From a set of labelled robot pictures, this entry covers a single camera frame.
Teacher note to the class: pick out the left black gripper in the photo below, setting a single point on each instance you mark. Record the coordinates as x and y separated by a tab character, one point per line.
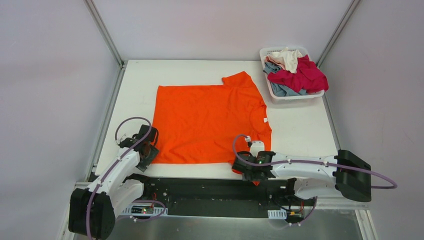
148	157

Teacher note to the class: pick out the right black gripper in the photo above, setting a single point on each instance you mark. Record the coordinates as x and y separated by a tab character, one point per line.
240	167

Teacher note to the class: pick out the orange t shirt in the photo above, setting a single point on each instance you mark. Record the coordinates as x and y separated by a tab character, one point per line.
203	124

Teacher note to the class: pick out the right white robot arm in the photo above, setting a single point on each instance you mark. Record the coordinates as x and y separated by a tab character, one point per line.
342	175

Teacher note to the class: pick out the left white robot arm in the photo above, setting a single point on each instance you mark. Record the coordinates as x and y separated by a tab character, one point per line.
93	210

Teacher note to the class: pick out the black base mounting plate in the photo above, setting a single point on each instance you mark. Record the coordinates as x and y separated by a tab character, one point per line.
227	198

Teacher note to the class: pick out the grey blue t shirt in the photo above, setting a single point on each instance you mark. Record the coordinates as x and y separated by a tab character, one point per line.
280	90

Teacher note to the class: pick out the magenta t shirt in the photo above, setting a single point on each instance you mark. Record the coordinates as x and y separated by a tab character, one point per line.
307	77

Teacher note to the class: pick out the cream white t shirt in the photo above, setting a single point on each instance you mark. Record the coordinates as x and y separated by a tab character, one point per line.
286	59

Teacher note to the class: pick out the front aluminium rail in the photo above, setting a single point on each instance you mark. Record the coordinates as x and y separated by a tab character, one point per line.
340	203

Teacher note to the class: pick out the right white cable duct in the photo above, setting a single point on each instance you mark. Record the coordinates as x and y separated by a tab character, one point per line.
279	214

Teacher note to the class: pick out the white cable duct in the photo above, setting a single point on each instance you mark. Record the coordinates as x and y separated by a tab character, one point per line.
279	214
144	211

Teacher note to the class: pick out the left white cable duct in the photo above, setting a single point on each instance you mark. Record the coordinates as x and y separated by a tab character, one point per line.
144	211

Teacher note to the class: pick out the left aluminium frame post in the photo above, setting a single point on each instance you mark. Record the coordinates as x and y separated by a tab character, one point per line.
96	16

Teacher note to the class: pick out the aluminium frame post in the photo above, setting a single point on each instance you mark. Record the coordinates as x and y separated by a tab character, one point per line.
96	16
352	7

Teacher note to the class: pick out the right aluminium frame post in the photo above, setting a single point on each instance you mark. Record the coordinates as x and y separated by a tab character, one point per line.
352	7

